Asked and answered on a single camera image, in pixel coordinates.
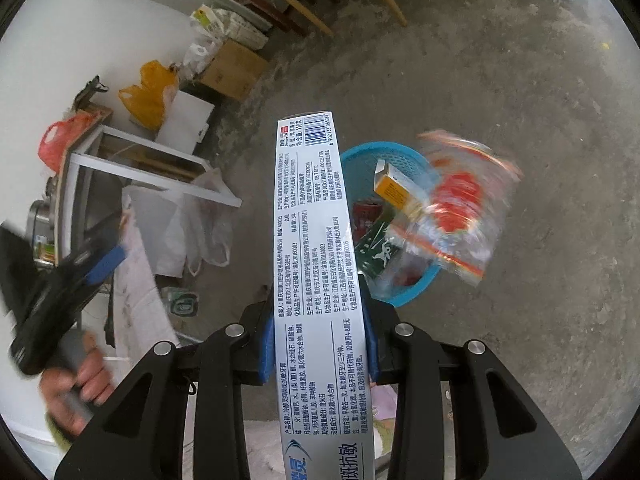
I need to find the blue toothpaste box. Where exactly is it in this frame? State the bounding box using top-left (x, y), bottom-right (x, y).
top-left (272, 110), bottom-right (373, 480)

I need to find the orange white medicine box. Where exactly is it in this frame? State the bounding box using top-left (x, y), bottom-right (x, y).
top-left (374, 159), bottom-right (426, 213)

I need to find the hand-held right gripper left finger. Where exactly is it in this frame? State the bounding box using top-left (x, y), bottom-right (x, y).
top-left (54, 301), bottom-right (276, 480)

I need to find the green label plastic bottle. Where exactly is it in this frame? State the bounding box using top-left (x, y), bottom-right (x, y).
top-left (354, 220), bottom-right (421, 293)

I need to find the white foam board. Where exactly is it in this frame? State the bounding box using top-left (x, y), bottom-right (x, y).
top-left (155, 91), bottom-right (216, 156)

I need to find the orange plastic bag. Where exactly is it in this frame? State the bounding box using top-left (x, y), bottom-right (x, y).
top-left (39, 112), bottom-right (108, 171)

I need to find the brown cardboard box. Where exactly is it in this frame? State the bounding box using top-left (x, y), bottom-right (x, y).
top-left (199, 40), bottom-right (270, 103)

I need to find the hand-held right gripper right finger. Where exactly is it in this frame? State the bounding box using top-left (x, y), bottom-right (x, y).
top-left (361, 292), bottom-right (583, 480)

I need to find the white yellow plastic bag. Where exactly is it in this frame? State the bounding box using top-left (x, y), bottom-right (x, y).
top-left (182, 4), bottom-right (236, 78)

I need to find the white side table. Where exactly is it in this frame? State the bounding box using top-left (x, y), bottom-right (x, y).
top-left (52, 125), bottom-right (243, 266)

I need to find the clear snack bag red print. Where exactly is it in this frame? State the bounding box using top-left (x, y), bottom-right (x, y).
top-left (387, 129), bottom-right (525, 288)

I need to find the red snack packet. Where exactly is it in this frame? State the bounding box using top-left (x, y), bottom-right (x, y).
top-left (352, 200), bottom-right (388, 246)

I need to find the stainless steel pot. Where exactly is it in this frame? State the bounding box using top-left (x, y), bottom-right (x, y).
top-left (27, 199), bottom-right (57, 261)

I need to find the person's left forearm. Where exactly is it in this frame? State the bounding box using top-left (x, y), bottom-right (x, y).
top-left (45, 412), bottom-right (78, 453)

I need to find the green white packet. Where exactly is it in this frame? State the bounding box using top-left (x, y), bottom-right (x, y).
top-left (164, 287), bottom-right (202, 317)

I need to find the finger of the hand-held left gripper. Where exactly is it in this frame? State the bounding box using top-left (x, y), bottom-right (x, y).
top-left (75, 242), bottom-right (127, 286)
top-left (0, 222), bottom-right (40, 291)

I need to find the person's left hand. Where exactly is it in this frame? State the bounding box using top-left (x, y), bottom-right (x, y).
top-left (40, 332), bottom-right (113, 436)

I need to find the blue plastic basket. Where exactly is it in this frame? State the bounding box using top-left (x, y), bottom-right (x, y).
top-left (340, 141), bottom-right (443, 309)

